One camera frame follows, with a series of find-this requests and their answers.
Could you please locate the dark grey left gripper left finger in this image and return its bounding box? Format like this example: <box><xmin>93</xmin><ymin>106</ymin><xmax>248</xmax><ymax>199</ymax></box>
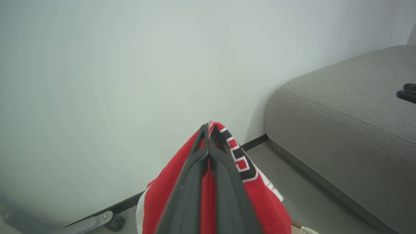
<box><xmin>155</xmin><ymin>123</ymin><xmax>209</xmax><ymax>234</ymax></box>

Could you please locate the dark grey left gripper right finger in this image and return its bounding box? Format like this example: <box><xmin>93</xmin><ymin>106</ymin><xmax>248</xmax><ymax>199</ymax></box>
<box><xmin>210</xmin><ymin>125</ymin><xmax>264</xmax><ymax>234</ymax></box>

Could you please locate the red jersey with white band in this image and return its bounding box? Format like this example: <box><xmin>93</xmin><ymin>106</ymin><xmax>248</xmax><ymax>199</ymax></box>
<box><xmin>136</xmin><ymin>121</ymin><xmax>292</xmax><ymax>234</ymax></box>

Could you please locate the grey fabric sofa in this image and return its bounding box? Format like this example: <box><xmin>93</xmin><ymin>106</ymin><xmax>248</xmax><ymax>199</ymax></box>
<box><xmin>265</xmin><ymin>45</ymin><xmax>416</xmax><ymax>234</ymax></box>

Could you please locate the black caster wheel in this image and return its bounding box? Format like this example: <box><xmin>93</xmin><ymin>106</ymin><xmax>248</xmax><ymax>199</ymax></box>
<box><xmin>105</xmin><ymin>214</ymin><xmax>126</xmax><ymax>232</ymax></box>

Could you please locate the grey metal base leg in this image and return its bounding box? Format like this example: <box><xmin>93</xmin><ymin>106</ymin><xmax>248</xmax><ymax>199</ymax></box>
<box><xmin>3</xmin><ymin>208</ymin><xmax>114</xmax><ymax>234</ymax></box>

